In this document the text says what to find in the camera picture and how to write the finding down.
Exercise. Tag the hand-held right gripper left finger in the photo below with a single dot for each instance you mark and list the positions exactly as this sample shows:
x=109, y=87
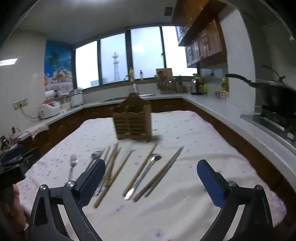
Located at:
x=92, y=180

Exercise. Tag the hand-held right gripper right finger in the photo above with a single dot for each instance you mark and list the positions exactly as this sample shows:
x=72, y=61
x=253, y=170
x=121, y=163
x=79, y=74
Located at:
x=211, y=183

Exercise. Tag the short metal spoon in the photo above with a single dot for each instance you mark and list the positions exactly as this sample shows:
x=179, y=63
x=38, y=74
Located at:
x=96, y=154

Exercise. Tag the metal fork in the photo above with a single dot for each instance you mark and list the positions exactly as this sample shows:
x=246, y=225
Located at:
x=72, y=162

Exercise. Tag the wooden chopstick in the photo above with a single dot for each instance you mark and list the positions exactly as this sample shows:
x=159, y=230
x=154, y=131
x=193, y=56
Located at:
x=113, y=160
x=120, y=170
x=141, y=169
x=159, y=172
x=116, y=162

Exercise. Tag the long metal spoon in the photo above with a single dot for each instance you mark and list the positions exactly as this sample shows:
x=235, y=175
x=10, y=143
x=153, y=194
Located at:
x=155, y=157

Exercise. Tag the wooden utensil holder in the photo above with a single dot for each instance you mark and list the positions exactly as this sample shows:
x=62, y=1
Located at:
x=134, y=125

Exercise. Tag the person's left hand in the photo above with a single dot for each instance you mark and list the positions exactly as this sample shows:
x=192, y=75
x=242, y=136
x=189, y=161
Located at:
x=18, y=204

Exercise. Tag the white lace cloth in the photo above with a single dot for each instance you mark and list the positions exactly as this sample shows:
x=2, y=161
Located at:
x=37, y=128

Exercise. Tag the white dotted tablecloth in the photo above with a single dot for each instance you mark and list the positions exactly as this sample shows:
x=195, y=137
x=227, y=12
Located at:
x=185, y=129

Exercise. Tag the white rice cooker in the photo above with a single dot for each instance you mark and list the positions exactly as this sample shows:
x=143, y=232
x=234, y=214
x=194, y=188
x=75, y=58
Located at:
x=49, y=111

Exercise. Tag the white kitchen countertop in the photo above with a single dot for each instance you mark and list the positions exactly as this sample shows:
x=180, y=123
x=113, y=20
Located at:
x=208, y=104

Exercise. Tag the small lidded container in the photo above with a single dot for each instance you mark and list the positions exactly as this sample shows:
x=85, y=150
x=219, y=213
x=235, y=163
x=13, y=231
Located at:
x=65, y=104

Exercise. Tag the white paper roll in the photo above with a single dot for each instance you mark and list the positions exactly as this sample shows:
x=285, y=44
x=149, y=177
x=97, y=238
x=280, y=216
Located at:
x=50, y=95

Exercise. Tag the white lidded cooker pot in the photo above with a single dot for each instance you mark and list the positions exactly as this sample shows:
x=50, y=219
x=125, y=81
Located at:
x=77, y=98

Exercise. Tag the steel kitchen sink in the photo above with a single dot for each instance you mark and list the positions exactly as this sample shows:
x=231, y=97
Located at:
x=115, y=99

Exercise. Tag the gas stove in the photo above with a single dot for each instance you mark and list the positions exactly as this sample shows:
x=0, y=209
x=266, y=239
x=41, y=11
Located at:
x=272, y=122

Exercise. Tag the pink seasoning box set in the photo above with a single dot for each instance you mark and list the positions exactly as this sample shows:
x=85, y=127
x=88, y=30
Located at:
x=222, y=95

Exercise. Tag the green round tool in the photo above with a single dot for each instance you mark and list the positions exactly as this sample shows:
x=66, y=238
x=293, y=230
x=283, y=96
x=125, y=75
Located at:
x=206, y=88

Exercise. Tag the steel electric kettle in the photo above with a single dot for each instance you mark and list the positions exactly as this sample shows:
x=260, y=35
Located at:
x=196, y=87

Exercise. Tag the green yellow bottle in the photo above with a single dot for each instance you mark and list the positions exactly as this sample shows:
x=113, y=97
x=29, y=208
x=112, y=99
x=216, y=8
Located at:
x=224, y=84

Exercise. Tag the metal sink faucet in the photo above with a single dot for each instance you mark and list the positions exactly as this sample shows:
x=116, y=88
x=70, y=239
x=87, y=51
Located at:
x=134, y=88

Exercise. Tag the knife and utensil rack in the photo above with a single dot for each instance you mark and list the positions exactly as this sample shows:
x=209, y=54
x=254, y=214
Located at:
x=173, y=87

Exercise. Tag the black wok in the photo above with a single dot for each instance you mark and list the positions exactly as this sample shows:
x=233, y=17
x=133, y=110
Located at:
x=272, y=92

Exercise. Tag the yellow dish soap bottle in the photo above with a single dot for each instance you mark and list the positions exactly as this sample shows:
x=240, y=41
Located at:
x=131, y=75

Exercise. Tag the white pump bottle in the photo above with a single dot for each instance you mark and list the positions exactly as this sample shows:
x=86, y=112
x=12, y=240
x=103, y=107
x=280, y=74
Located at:
x=141, y=76

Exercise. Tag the wooden cutting board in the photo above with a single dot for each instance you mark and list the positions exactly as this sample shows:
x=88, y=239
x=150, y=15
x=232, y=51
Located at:
x=164, y=75

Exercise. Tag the large kitchen window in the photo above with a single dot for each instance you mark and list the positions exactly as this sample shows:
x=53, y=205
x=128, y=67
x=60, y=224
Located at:
x=111, y=58

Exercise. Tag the wooden upper cabinets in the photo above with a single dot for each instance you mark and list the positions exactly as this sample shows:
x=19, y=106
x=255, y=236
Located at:
x=208, y=39

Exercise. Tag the wall power outlet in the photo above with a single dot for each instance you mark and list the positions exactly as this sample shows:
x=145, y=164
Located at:
x=20, y=104

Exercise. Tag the white wall socket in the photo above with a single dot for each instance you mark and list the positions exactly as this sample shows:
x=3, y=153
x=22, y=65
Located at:
x=210, y=73

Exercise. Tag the blue wall poster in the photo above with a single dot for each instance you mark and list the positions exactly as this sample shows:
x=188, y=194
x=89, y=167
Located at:
x=57, y=64

